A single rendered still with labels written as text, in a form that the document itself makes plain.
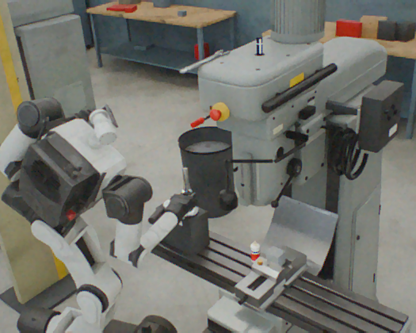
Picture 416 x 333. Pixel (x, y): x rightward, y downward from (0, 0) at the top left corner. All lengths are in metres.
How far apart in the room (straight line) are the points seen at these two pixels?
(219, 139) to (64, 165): 2.77
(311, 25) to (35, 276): 2.56
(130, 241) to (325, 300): 0.85
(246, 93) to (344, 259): 1.19
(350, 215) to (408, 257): 1.59
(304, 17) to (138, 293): 2.34
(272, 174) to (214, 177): 2.16
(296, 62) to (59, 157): 0.84
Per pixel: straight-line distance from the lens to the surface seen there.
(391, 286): 3.73
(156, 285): 3.71
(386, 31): 5.69
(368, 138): 1.98
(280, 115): 1.80
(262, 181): 1.93
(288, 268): 2.24
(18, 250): 3.58
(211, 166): 4.00
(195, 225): 2.36
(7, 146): 1.98
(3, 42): 3.17
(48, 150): 1.75
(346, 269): 2.64
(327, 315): 2.17
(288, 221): 2.53
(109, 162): 1.79
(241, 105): 1.67
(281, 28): 1.96
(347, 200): 2.40
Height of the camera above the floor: 2.43
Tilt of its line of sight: 29 degrees down
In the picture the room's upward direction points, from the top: 4 degrees counter-clockwise
